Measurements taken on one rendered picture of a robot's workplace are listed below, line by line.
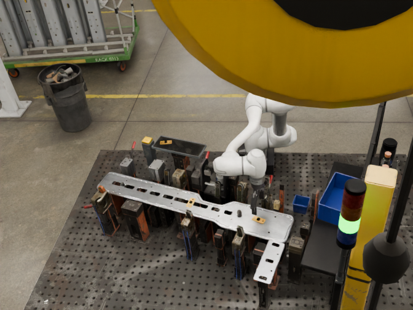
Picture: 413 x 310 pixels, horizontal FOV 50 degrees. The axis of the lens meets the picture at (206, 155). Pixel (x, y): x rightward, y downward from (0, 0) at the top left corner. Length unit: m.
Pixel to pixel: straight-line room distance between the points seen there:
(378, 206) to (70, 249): 2.23
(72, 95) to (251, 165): 3.25
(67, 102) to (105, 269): 2.68
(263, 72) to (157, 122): 5.24
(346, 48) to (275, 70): 0.03
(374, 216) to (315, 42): 1.59
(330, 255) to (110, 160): 2.07
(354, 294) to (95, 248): 1.81
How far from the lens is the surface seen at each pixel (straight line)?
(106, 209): 3.11
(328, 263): 2.59
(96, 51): 6.60
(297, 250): 2.62
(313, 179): 3.49
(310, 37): 0.16
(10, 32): 6.97
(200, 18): 0.16
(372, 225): 1.78
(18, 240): 4.56
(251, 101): 2.82
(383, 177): 1.66
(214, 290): 2.87
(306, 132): 5.07
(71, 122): 5.50
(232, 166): 2.41
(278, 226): 2.76
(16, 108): 6.35
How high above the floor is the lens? 3.11
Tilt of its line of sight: 40 degrees down
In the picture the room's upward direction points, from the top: 7 degrees counter-clockwise
